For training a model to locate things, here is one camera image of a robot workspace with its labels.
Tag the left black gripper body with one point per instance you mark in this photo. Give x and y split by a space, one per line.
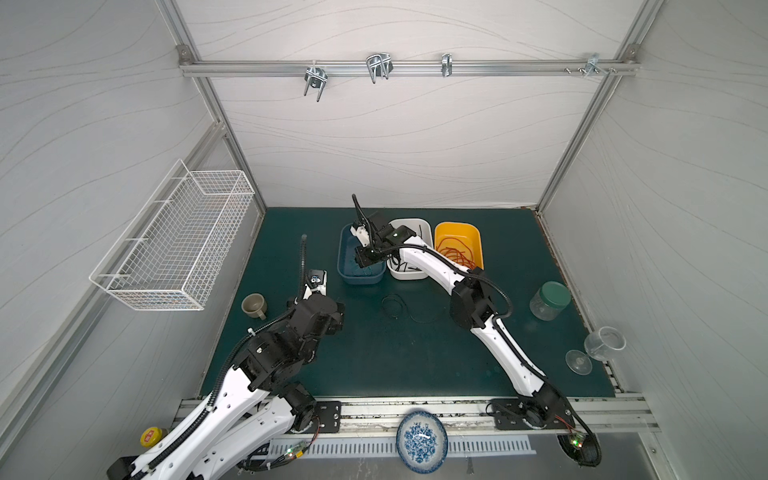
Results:
335 322

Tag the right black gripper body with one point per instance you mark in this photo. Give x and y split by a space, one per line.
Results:
372 241

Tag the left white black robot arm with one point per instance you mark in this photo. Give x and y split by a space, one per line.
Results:
254 397

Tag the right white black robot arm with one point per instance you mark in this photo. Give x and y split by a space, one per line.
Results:
480 306

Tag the blue plastic bin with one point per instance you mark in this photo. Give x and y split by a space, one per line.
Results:
347 267

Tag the white plastic bin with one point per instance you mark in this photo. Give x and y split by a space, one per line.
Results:
402 271

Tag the beige mug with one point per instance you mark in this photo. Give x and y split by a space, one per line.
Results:
255 306

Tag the yellow plastic bin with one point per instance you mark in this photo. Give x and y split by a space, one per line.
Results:
460 243

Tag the blue white patterned plate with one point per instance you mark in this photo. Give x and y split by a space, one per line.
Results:
421 442

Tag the clear plastic lid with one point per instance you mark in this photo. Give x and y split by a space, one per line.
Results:
541 310

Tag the left metal U-bolt clamp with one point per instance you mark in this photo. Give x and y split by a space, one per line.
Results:
316 79

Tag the metal u-bolt clamp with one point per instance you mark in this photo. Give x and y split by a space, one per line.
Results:
379 65
316 79

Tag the green round lid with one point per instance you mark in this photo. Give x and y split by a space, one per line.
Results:
555 295

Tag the middle metal U-bolt clamp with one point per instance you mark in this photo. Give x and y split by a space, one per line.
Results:
379 65

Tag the white vent strip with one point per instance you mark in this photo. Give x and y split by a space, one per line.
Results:
458 446

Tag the sauce bottle yellow cap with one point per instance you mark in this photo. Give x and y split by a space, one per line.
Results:
152 436

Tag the small metal hook clamp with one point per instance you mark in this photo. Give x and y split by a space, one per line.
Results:
446 65

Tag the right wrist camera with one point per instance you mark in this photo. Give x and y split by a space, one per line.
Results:
361 232

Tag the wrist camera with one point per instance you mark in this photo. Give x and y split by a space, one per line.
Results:
315 283
361 232

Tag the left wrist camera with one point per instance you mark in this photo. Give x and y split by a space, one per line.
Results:
315 283

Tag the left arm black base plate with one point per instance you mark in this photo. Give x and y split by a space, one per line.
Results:
324 417

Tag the white wire wall basket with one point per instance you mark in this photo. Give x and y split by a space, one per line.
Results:
171 253

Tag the metal crossbar rail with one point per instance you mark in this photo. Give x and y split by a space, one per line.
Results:
401 68

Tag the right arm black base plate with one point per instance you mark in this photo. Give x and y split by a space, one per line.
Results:
515 413

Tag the right metal bolt bracket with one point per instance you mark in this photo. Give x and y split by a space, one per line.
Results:
591 67

